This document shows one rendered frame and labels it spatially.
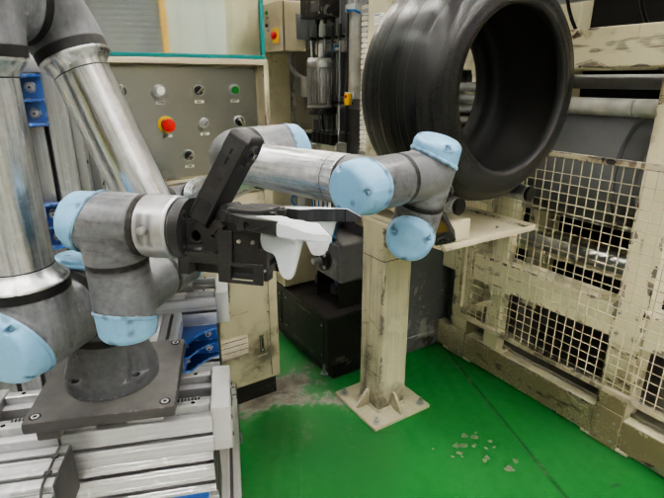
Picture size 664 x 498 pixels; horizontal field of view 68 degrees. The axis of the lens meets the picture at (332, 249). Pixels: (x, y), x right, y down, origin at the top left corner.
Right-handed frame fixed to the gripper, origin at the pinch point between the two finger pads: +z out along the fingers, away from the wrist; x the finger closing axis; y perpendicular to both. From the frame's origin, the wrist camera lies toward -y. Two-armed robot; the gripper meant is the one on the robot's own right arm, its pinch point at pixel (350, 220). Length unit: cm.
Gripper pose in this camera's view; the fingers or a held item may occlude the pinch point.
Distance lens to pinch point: 52.8
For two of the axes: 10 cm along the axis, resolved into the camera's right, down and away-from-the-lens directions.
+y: -0.3, 9.8, 2.0
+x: -2.4, 1.8, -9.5
